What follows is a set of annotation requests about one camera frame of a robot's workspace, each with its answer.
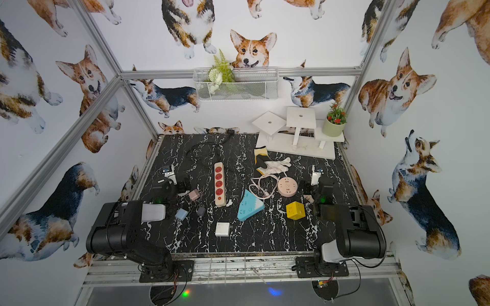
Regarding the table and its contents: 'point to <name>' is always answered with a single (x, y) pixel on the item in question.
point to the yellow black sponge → (261, 155)
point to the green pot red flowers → (335, 121)
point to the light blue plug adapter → (181, 214)
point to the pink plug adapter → (194, 194)
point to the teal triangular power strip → (249, 206)
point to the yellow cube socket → (295, 210)
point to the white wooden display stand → (301, 134)
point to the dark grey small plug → (201, 211)
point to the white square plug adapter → (222, 229)
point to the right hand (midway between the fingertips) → (308, 174)
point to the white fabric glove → (278, 166)
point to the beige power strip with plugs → (219, 184)
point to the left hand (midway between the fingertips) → (179, 172)
